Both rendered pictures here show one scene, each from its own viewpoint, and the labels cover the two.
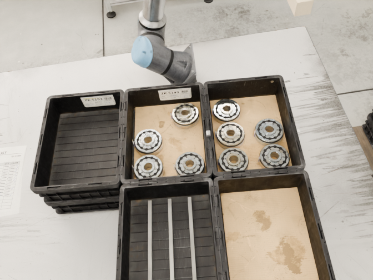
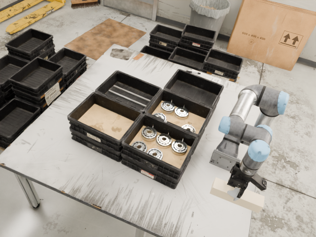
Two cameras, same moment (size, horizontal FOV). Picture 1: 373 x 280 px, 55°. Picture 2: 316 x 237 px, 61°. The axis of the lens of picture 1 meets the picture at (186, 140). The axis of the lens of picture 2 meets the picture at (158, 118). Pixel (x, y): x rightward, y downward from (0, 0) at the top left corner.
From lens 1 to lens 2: 1.59 m
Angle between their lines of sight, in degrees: 59
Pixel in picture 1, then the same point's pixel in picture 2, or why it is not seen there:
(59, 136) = (205, 91)
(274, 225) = (110, 131)
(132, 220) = (149, 95)
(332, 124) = (144, 214)
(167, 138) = (179, 121)
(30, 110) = (235, 98)
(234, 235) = (118, 117)
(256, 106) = (175, 163)
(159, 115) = (195, 124)
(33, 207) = not seen: hidden behind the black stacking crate
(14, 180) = not seen: hidden behind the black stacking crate
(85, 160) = (187, 94)
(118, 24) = not seen: outside the picture
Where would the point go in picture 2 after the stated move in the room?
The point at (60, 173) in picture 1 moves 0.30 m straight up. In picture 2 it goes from (186, 86) to (193, 55)
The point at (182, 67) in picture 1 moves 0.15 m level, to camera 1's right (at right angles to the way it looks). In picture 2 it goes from (222, 146) to (217, 162)
